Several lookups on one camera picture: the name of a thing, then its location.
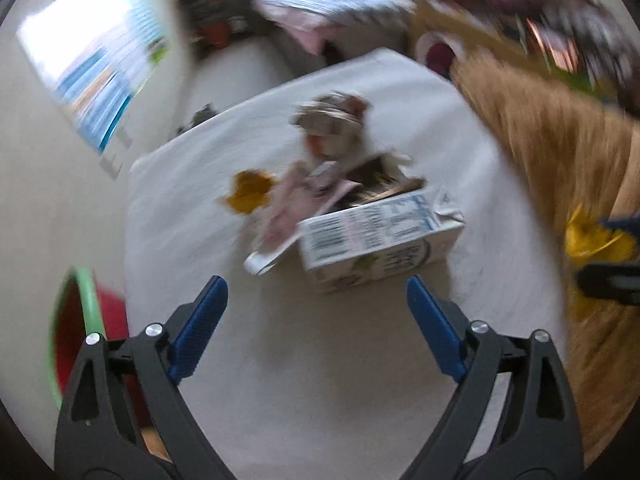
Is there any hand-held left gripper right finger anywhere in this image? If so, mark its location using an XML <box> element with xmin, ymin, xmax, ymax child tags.
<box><xmin>400</xmin><ymin>275</ymin><xmax>586</xmax><ymax>480</ymax></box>

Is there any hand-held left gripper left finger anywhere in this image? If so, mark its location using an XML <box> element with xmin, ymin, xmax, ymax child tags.
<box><xmin>54</xmin><ymin>275</ymin><xmax>236</xmax><ymax>480</ymax></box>

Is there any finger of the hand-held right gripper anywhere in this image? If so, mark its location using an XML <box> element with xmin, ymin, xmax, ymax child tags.
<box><xmin>575</xmin><ymin>260</ymin><xmax>640</xmax><ymax>306</ymax></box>
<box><xmin>600</xmin><ymin>215</ymin><xmax>640</xmax><ymax>236</ymax></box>

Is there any white milk carton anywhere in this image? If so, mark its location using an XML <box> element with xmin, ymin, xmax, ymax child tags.
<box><xmin>297</xmin><ymin>187</ymin><xmax>466</xmax><ymax>296</ymax></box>

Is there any red basin with green rim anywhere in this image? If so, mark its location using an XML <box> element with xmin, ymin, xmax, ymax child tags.
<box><xmin>47</xmin><ymin>266</ymin><xmax>131</xmax><ymax>411</ymax></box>

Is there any brown plush blanket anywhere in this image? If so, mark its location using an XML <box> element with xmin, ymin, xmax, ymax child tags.
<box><xmin>450</xmin><ymin>52</ymin><xmax>640</xmax><ymax>466</ymax></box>

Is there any white table cloth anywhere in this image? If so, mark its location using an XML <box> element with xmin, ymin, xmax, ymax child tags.
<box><xmin>122</xmin><ymin>47</ymin><xmax>571</xmax><ymax>480</ymax></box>

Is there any yellow snack wrapper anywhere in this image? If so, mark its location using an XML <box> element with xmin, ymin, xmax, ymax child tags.
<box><xmin>217</xmin><ymin>170</ymin><xmax>278</xmax><ymax>216</ymax></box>

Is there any pink white flattened carton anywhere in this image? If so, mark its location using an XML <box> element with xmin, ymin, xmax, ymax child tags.
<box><xmin>244</xmin><ymin>160</ymin><xmax>358</xmax><ymax>277</ymax></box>

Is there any grey shoe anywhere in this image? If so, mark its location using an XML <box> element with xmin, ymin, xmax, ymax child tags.
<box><xmin>187</xmin><ymin>102</ymin><xmax>221</xmax><ymax>128</ymax></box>

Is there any crumpled printed paper ball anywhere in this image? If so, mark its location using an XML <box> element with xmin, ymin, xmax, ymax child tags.
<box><xmin>290</xmin><ymin>91</ymin><xmax>373</xmax><ymax>158</ymax></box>

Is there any dark red slipper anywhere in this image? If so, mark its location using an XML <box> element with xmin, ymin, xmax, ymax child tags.
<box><xmin>422</xmin><ymin>35</ymin><xmax>463</xmax><ymax>78</ymax></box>

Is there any red container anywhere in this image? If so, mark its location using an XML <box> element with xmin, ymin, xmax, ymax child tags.
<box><xmin>202</xmin><ymin>22</ymin><xmax>233</xmax><ymax>48</ymax></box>

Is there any metal shelf rack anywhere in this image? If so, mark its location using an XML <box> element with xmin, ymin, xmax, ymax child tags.
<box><xmin>177</xmin><ymin>0</ymin><xmax>261</xmax><ymax>51</ymax></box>

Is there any patchwork bed quilt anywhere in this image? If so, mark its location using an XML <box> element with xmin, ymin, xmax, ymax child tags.
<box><xmin>252</xmin><ymin>0</ymin><xmax>416</xmax><ymax>53</ymax></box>

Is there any large blue wall poster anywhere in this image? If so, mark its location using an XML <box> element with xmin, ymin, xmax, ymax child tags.
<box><xmin>17</xmin><ymin>0</ymin><xmax>143</xmax><ymax>153</ymax></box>

